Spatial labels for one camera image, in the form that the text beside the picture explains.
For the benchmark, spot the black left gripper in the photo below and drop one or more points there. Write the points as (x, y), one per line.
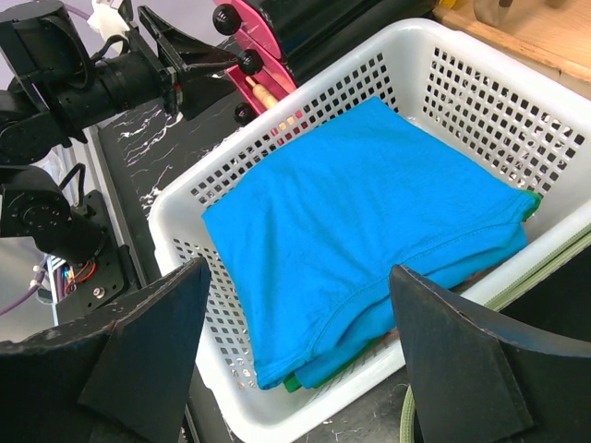
(186, 74)

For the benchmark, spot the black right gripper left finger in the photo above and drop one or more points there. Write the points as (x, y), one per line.
(120, 374)

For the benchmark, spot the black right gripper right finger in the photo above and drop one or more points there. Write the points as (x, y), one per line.
(479, 376)

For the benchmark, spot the magenta plastic tray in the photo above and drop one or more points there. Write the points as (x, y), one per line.
(230, 17)

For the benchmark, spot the green hard-shell suitcase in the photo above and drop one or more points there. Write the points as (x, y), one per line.
(554, 296)

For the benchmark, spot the green shirt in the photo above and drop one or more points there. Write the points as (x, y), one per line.
(446, 263)

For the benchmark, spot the blue shirt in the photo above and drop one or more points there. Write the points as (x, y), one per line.
(309, 234)

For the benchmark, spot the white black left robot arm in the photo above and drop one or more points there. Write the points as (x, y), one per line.
(59, 89)

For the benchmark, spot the magenta drawer tray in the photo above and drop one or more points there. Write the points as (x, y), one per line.
(250, 108)
(270, 65)

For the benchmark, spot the black box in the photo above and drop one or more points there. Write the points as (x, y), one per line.
(313, 34)

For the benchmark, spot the white plastic mesh basket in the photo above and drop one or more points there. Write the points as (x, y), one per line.
(523, 128)

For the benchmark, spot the wooden clothes rack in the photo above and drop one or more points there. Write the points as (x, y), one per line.
(553, 37)

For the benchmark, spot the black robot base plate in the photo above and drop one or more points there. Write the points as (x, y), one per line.
(127, 261)

